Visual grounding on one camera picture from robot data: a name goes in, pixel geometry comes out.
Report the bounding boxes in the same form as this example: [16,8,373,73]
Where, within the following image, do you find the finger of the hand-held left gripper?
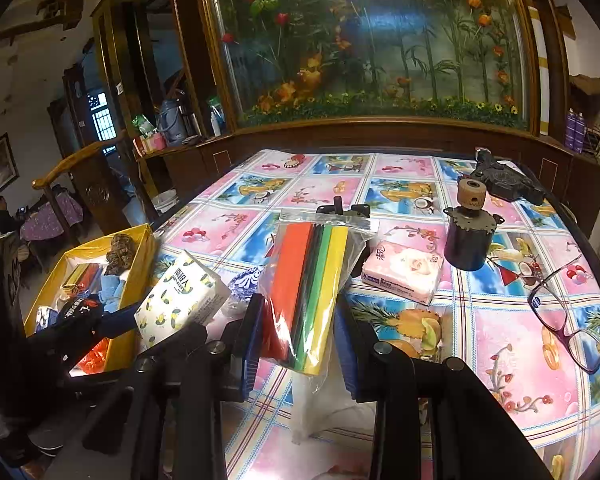
[77,304,145,345]

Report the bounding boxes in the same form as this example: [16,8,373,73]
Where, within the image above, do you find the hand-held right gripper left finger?
[45,292,267,480]

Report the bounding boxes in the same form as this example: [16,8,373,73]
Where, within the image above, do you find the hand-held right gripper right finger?
[334,301,556,480]

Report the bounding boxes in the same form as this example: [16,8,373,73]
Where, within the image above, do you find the yellow cardboard box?
[24,224,156,381]

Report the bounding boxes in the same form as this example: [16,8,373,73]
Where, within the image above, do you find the black snack packet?
[55,295,101,321]

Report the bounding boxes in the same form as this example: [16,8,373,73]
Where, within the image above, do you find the bag of coloured sheets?
[257,207,378,378]

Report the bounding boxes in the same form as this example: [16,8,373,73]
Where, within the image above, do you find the blue towel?
[97,272,131,311]

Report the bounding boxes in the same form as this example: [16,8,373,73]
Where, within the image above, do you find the white plastic bag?
[287,350,381,446]

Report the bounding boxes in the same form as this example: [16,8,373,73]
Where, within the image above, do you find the blue white patterned tissue pack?
[225,266,266,306]

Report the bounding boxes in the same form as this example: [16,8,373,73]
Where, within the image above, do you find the brown mesh scrubber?
[105,234,141,276]

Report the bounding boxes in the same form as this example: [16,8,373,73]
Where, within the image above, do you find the lemon print tissue pack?
[134,250,232,348]

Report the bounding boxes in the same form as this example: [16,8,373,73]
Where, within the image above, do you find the pink tissue pack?
[361,241,453,306]

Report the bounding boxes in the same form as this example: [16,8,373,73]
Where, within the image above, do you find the table with purple cloth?
[20,195,83,243]

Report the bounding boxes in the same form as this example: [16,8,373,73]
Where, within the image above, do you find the white bowl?
[152,190,178,213]

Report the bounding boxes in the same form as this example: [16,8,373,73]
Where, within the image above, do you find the wooden chair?
[32,132,153,256]

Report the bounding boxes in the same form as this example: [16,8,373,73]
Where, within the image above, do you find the black motor with shaft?
[316,195,372,218]

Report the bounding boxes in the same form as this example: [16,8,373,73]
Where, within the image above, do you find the black cylinder motor brown cap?
[442,177,501,272]

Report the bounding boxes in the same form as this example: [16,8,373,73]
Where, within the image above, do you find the printed tablecloth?
[150,149,600,480]

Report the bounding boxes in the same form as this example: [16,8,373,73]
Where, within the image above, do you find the pink box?
[134,132,167,156]

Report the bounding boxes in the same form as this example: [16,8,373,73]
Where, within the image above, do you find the blue thermos jug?
[157,99,191,148]

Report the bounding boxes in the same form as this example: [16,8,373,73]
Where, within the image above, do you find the white bottle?
[207,97,226,138]

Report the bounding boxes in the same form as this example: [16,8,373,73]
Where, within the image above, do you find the wooden cabinet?
[135,0,600,241]

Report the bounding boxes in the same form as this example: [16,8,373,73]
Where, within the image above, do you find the black flat device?
[470,147,548,206]

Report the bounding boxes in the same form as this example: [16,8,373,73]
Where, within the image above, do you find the wooden shelf unit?
[62,0,181,151]

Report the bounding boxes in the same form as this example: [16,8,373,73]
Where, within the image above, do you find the plant display tank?
[200,0,528,128]

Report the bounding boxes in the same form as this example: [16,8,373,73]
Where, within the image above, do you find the purple frame glasses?
[527,252,600,373]

